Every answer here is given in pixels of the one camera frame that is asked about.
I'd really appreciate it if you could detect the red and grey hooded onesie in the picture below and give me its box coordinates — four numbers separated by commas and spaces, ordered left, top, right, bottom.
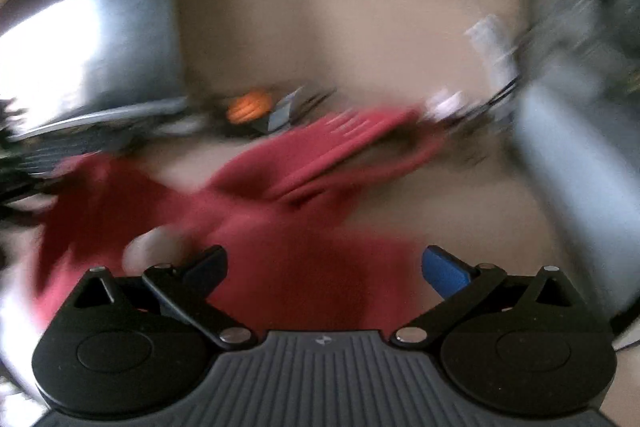
27, 108, 447, 332

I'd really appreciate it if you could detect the black keyboard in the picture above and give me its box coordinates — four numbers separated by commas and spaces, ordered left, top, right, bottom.
1, 126, 136, 176

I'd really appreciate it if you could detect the right monitor showing image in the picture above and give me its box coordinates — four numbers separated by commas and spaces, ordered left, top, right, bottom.
514, 0, 639, 316

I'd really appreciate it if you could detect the orange pumpkin toy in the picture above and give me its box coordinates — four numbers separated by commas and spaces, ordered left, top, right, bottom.
226, 90, 274, 124

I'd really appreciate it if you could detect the dark left computer monitor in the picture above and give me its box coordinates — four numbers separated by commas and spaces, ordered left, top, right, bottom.
1, 0, 186, 140

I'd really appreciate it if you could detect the white coiled cable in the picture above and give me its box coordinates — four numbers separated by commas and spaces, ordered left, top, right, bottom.
406, 0, 522, 98

